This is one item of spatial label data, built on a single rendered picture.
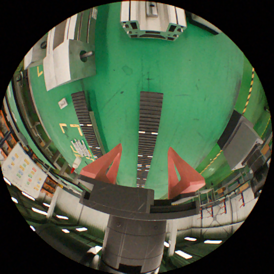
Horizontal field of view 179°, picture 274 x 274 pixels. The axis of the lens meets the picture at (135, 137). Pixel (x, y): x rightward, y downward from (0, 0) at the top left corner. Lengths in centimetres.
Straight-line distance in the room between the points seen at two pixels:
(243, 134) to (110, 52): 52
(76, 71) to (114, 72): 9
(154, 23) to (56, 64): 20
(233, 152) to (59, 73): 61
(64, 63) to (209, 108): 36
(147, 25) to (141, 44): 6
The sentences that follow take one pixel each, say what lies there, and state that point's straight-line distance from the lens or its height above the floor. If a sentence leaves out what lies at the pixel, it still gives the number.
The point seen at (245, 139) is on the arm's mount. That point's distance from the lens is 45.
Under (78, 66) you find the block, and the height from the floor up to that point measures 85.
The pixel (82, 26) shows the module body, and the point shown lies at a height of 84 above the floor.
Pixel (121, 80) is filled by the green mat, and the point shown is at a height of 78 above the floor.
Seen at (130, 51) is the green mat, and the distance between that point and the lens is 23.
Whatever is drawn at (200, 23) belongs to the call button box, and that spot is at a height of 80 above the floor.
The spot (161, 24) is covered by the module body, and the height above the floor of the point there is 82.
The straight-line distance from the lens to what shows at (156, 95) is 20.
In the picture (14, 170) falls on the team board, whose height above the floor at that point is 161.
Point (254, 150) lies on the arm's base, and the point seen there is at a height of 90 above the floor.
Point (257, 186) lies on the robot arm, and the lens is 45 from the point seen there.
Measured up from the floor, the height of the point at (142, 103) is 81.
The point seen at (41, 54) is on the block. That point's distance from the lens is 39.
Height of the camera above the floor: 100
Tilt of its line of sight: 49 degrees down
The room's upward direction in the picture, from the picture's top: 168 degrees counter-clockwise
